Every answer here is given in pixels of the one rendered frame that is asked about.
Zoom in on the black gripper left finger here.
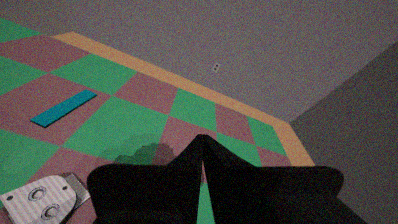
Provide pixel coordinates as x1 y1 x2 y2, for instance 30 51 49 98
87 134 204 224

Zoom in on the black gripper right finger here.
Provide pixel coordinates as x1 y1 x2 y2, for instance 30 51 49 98
203 134 344 224

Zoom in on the teal flat bar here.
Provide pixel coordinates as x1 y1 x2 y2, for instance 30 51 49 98
30 90 97 128

